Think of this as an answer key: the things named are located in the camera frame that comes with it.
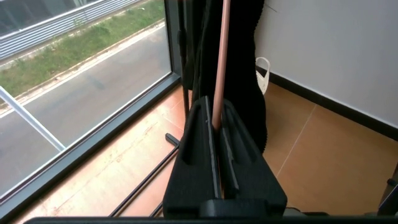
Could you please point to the white laundry basket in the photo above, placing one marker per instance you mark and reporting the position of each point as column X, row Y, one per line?
column 263, row 82

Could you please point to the window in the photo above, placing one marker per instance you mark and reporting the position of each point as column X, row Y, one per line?
column 77, row 102

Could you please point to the black clothes rack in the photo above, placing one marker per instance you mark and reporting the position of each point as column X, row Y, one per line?
column 184, row 62

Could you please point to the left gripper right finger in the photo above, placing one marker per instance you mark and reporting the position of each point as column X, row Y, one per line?
column 258, row 186

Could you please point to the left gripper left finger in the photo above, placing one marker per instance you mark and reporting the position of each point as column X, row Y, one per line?
column 196, row 183

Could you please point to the pink clothes hanger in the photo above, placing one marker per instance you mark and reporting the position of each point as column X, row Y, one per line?
column 221, row 62

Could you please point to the black garment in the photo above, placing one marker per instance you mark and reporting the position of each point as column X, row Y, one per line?
column 242, row 77

